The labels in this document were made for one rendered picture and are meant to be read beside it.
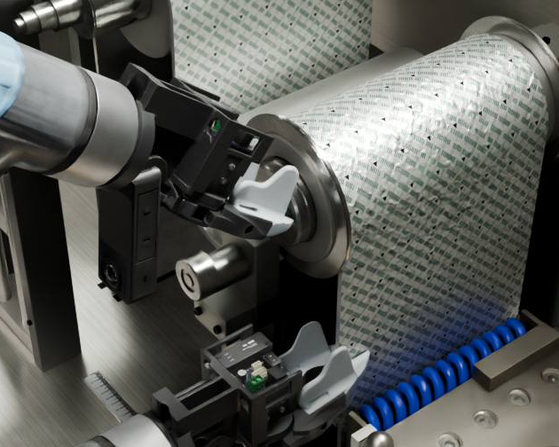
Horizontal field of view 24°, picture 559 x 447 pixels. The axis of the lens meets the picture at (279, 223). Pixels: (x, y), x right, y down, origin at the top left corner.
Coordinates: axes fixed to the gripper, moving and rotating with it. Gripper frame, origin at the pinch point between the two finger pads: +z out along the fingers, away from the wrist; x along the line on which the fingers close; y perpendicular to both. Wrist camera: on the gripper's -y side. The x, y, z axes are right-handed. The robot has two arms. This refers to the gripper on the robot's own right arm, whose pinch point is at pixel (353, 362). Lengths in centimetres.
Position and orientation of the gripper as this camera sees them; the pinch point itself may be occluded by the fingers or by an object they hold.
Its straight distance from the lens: 115.8
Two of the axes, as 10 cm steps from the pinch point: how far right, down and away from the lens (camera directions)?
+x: -6.1, -5.0, 6.1
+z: 7.9, -3.9, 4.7
